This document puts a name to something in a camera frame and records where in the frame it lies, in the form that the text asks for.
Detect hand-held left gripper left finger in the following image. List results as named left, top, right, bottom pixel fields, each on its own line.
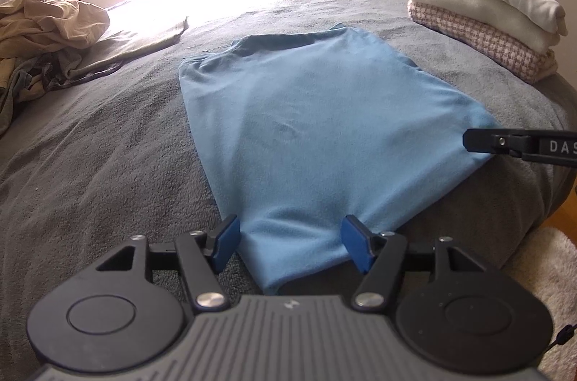
left=96, top=214, right=241, bottom=315

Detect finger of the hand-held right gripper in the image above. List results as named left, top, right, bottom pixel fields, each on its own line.
left=462, top=127, right=537, bottom=158

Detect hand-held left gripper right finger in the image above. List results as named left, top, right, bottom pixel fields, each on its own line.
left=340, top=215, right=500, bottom=312

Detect blue t-shirt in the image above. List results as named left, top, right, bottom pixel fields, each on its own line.
left=178, top=26, right=501, bottom=296

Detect beige crumpled clothes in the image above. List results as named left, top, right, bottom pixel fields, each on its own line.
left=0, top=0, right=111, bottom=138

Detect pink houndstooth folded garment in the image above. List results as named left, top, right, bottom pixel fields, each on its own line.
left=407, top=1, right=560, bottom=86

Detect cream folded blanket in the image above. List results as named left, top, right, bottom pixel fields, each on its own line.
left=401, top=0, right=562, bottom=53

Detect grey fleece bed blanket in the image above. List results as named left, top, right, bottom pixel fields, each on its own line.
left=0, top=0, right=577, bottom=364

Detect dark grey crumpled garment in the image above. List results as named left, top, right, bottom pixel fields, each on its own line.
left=13, top=56, right=124, bottom=93

